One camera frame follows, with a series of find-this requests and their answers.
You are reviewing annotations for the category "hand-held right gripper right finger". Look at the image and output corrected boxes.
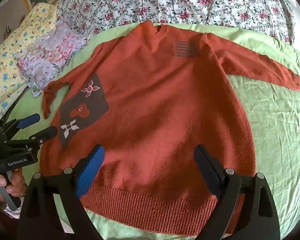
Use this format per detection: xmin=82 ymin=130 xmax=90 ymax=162
xmin=193 ymin=144 xmax=281 ymax=240

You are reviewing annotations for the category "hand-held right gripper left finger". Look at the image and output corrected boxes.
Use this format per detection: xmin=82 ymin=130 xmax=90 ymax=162
xmin=17 ymin=144 xmax=106 ymax=240

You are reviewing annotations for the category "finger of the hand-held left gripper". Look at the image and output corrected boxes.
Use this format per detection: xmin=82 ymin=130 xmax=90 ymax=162
xmin=4 ymin=126 xmax=58 ymax=151
xmin=1 ymin=113 xmax=41 ymax=131

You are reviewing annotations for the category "orange knit sweater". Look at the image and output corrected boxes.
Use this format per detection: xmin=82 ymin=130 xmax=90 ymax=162
xmin=39 ymin=20 xmax=300 ymax=237

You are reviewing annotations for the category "person's left hand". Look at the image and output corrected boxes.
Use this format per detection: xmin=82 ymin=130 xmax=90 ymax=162
xmin=0 ymin=168 xmax=26 ymax=202

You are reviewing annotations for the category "pink purple floral pillow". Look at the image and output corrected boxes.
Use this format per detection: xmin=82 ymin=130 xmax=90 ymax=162
xmin=16 ymin=20 xmax=93 ymax=97

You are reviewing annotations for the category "light green bed sheet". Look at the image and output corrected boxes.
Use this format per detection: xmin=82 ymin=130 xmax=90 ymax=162
xmin=5 ymin=21 xmax=300 ymax=240

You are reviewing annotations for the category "yellow printed pillow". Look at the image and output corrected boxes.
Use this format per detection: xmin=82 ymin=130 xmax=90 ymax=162
xmin=0 ymin=2 xmax=60 ymax=117

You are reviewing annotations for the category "white red floral quilt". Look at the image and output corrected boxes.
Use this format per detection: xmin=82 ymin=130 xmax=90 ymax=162
xmin=56 ymin=0 xmax=297 ymax=46

